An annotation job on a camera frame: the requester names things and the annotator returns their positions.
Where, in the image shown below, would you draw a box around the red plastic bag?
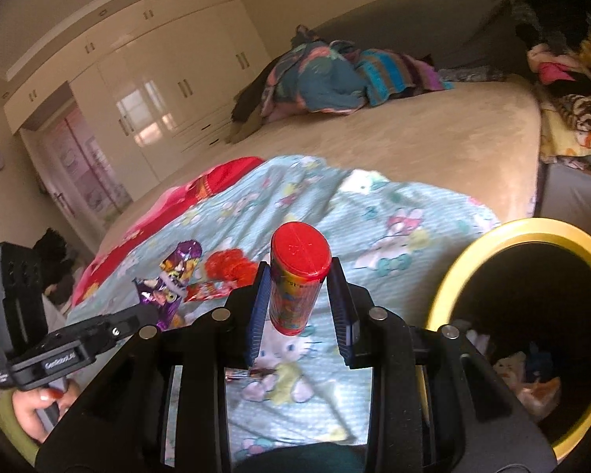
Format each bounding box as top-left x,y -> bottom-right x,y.
205,249 -> 258,287

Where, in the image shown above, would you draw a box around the red cap snack tube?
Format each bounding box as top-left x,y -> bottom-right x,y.
269,222 -> 332,336

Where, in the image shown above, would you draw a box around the red candy wrapper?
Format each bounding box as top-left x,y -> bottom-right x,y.
184,281 -> 237,303

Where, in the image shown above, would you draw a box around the brown energy bar wrapper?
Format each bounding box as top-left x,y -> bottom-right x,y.
225,367 -> 276,382

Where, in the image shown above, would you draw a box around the yellow rim black trash bin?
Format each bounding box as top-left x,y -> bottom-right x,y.
426,218 -> 591,461

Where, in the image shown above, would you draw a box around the left hand red nails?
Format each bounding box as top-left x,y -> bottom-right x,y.
11,381 -> 81,443

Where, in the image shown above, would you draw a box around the purple snack wrapper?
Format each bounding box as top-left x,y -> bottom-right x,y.
133,239 -> 203,330

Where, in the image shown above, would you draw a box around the red pink blanket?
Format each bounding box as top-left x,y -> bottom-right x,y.
71,157 -> 264,307

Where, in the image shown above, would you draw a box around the dark brown clothing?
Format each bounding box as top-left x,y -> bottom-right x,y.
225,58 -> 279,144

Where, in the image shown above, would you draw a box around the pink glass door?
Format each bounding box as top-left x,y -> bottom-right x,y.
39,101 -> 132,234

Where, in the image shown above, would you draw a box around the beige bed mattress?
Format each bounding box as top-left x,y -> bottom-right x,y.
99,76 -> 541,252

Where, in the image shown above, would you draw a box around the cream wardrobe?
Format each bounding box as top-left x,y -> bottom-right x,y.
5,0 -> 269,200

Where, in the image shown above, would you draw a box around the teal floral clothes pile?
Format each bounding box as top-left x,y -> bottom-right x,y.
260,24 -> 366,123

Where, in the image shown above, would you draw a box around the striped colourful cloth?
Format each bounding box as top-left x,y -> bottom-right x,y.
355,48 -> 453,107

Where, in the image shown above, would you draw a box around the grey headboard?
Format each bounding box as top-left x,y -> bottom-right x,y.
314,0 -> 532,78

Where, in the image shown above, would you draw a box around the patterned clothes pile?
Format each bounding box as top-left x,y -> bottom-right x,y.
527,32 -> 591,171

